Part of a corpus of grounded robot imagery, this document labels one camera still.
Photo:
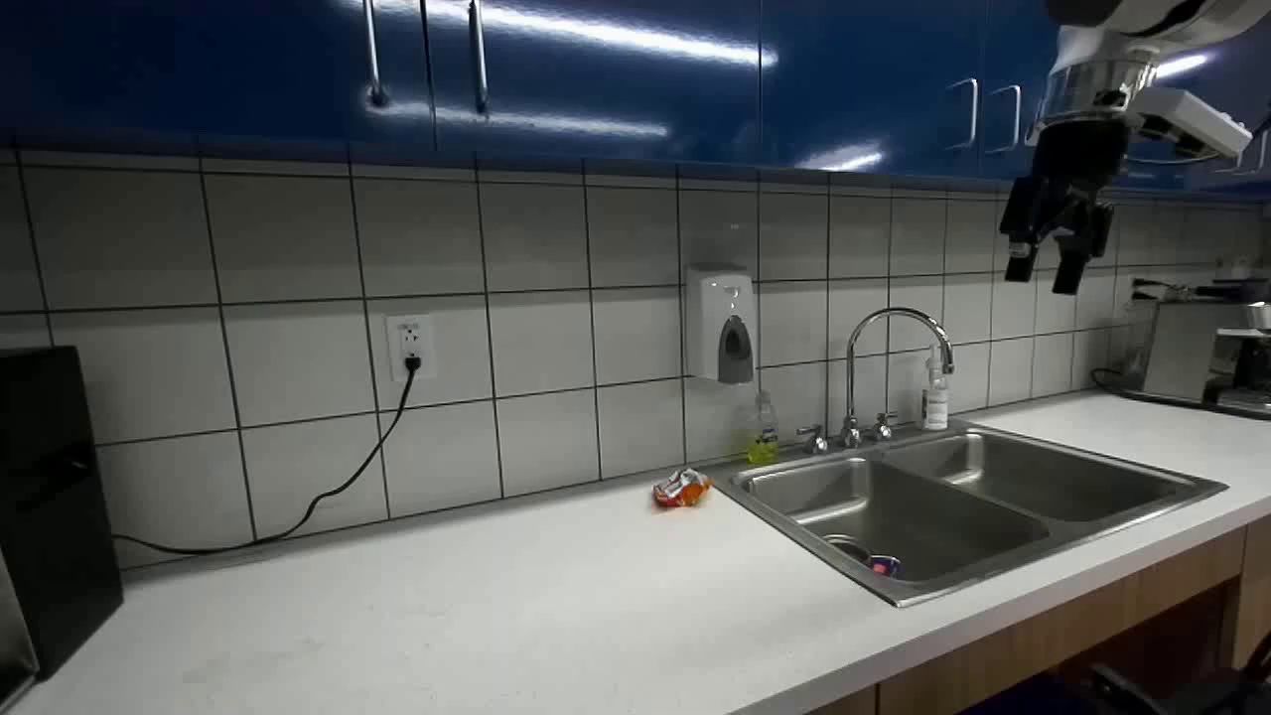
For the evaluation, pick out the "yellow dish soap bottle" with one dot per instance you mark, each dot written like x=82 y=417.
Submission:
x=764 y=433

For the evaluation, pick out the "blue upper cabinets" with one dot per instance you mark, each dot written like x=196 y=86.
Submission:
x=858 y=89

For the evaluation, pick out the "purple protein bar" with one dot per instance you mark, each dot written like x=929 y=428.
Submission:
x=875 y=563

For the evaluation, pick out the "silver coffee machine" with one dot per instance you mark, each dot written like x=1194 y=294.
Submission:
x=1202 y=347

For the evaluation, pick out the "white small bottle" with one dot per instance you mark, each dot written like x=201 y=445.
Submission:
x=935 y=402

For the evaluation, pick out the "black appliance on left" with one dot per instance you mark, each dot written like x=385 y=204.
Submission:
x=60 y=572

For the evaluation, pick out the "white wall soap dispenser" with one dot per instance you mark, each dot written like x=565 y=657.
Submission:
x=720 y=327

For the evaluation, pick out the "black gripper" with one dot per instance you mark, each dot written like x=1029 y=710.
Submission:
x=1062 y=193

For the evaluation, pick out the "orange snack packet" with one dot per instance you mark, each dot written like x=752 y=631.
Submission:
x=682 y=488

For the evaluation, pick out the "stainless steel double sink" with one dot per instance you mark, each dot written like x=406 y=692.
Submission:
x=953 y=506

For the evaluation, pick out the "white wall outlet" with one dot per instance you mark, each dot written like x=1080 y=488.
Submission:
x=410 y=338

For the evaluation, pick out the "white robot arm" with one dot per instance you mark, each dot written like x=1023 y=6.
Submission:
x=1103 y=94

